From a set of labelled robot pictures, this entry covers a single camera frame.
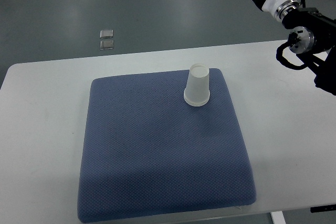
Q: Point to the black table control panel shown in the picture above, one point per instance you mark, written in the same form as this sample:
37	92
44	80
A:
325	208

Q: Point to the white paper cup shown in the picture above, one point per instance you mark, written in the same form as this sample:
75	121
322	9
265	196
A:
195	104
197	86

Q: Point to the lower metal floor plate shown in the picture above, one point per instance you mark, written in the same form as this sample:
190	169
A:
107	44

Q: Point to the white table leg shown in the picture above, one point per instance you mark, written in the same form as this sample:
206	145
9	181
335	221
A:
277	217

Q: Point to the upper metal floor plate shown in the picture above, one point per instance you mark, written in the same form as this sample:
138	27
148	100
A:
106	33

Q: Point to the blue textured cushion mat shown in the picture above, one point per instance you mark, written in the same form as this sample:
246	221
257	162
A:
147	152

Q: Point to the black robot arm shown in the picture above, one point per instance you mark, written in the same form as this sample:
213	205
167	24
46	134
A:
310	44

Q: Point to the white paper cup on cushion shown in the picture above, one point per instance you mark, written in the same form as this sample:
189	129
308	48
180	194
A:
195	104

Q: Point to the metal floor plate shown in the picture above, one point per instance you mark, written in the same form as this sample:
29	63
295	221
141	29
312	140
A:
106	33
107	44

